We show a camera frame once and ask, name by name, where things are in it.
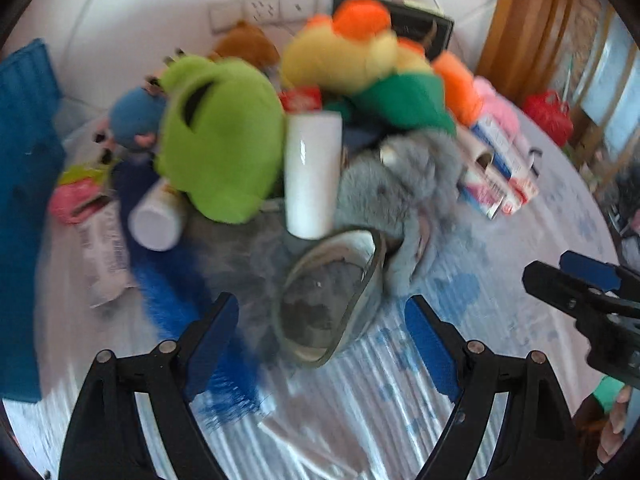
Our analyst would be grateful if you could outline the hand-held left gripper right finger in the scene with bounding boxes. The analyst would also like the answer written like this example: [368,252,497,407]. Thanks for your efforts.
[404,294,586,480]

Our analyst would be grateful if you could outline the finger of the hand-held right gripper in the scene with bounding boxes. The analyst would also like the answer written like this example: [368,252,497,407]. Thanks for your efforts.
[559,251,640,306]
[522,260,608,320]

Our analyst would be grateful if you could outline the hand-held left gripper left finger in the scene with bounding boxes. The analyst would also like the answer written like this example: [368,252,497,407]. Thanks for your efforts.
[57,291,240,480]

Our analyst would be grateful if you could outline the narrow pink striped box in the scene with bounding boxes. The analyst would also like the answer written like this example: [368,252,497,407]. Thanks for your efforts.
[457,166,505,220]

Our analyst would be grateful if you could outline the clear safety goggles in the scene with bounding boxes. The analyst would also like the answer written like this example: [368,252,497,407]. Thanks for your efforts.
[272,226,387,369]

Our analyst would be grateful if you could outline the white plastic bottle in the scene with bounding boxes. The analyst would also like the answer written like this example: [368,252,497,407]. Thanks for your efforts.
[128,179,188,252]

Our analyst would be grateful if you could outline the white face mask packet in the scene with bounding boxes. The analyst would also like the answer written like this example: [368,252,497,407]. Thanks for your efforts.
[75,199,137,309]

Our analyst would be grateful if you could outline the blue plastic container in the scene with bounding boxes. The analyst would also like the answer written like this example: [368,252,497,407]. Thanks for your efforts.
[0,39,67,403]

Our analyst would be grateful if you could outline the person's right hand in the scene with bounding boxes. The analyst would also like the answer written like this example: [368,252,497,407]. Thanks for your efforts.
[596,385,633,465]

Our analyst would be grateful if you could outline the blue patterned white cloth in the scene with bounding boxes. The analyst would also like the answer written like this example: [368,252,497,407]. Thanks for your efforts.
[0,105,621,480]

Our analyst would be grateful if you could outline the blue fuzzy cloth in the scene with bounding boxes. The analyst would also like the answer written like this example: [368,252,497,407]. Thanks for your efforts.
[112,157,263,413]

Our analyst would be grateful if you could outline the large blue white toothpaste box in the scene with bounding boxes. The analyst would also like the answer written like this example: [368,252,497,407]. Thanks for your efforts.
[469,112,542,217]

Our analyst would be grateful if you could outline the white lint roll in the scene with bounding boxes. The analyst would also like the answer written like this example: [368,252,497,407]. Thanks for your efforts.
[452,127,496,173]

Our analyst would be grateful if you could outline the red mesh bag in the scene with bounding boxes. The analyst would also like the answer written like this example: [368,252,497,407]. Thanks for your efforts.
[521,90,574,147]

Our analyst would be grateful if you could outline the grey plush toy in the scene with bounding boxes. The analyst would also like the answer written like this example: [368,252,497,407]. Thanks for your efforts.
[332,130,466,296]

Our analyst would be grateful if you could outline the lime green plush toy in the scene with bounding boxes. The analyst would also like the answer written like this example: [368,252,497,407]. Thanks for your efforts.
[152,55,288,225]

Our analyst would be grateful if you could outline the white tumbler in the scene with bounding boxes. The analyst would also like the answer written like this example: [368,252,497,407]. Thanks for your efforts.
[284,110,344,239]

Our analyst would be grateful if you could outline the pink and green toy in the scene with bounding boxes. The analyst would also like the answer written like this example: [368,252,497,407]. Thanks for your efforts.
[49,164,117,223]

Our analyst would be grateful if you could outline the pink pig plush orange dress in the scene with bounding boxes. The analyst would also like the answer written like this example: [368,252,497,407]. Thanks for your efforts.
[431,51,523,133]

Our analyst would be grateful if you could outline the blue pig plush toy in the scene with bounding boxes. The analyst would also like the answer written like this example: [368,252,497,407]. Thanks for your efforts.
[92,85,168,161]

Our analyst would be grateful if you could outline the small red packet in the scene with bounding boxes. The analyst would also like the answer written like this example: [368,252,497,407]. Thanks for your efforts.
[279,86,323,113]

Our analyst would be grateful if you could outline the brown plush toy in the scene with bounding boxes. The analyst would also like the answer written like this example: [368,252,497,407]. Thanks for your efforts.
[212,20,281,68]

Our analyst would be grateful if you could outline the yellow green dinosaur plush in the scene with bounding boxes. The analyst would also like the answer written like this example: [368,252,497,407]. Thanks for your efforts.
[279,0,458,136]

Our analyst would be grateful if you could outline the wooden frame post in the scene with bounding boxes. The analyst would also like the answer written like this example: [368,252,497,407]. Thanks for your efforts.
[475,0,606,111]

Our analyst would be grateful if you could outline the blank white wall plate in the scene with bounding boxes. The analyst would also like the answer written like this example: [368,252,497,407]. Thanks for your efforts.
[207,2,246,33]

